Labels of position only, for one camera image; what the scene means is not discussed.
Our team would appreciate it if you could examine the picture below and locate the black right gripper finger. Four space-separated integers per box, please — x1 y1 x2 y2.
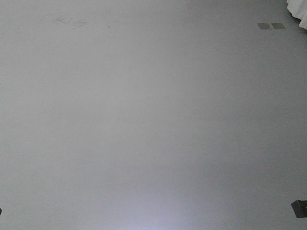
291 200 307 218

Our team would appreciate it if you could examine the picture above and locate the white cloth corner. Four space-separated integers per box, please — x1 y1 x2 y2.
286 0 307 30

